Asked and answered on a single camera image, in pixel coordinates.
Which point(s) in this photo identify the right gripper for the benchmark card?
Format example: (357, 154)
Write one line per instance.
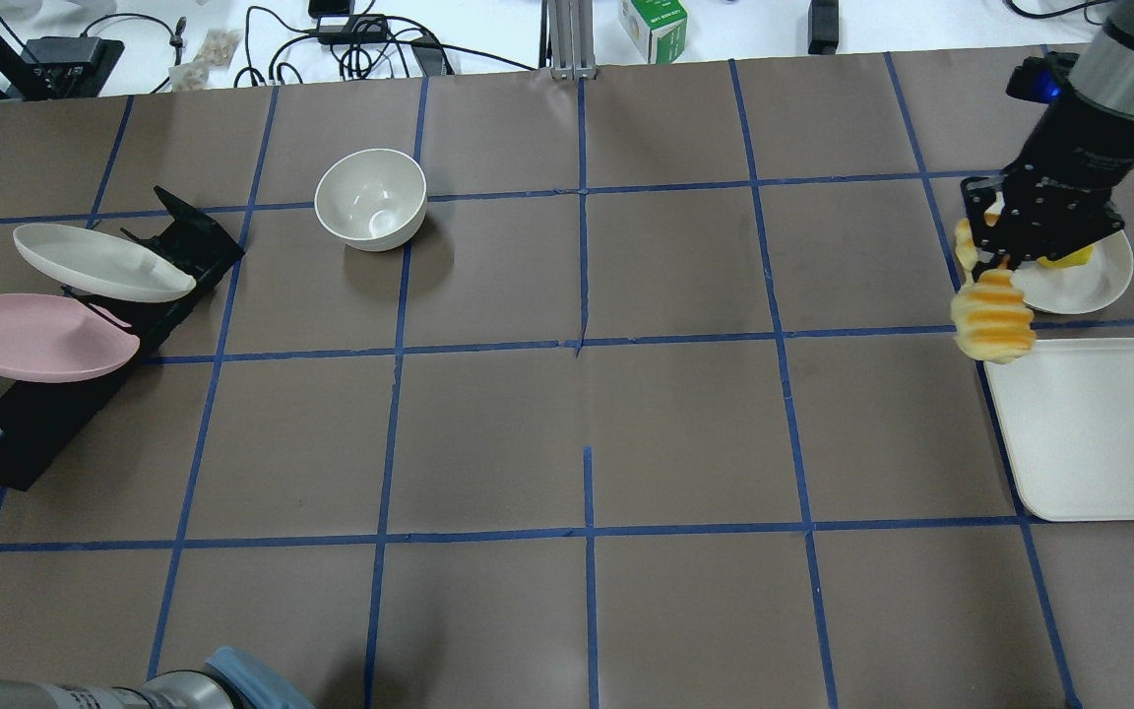
(1086, 141)

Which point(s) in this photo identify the striped yellow bread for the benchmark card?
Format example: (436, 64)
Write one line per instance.
(993, 322)

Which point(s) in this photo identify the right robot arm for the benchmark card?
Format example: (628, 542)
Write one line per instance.
(1104, 72)

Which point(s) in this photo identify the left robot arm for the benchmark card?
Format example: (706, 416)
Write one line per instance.
(231, 678)

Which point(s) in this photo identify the cream plate under lemon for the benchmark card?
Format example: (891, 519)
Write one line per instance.
(1073, 291)

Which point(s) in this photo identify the cream plate in rack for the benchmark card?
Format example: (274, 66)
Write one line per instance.
(101, 264)

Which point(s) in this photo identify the pink plate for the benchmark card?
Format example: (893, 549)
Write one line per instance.
(56, 339)

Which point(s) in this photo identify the black plate rack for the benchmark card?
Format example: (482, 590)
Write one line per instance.
(39, 420)

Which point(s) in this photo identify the yellow lemon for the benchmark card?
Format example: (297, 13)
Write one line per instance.
(1076, 259)

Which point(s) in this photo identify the white rectangular tray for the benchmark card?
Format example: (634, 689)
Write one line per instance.
(1066, 412)

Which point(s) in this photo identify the black power adapter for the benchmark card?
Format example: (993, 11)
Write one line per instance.
(823, 27)

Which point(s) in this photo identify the green white box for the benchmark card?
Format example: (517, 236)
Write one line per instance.
(658, 29)

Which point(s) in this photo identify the cream bowl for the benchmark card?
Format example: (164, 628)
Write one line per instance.
(373, 200)

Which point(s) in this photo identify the aluminium frame post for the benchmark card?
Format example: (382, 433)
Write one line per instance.
(568, 49)

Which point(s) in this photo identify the black camera stand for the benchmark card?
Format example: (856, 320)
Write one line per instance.
(55, 66)

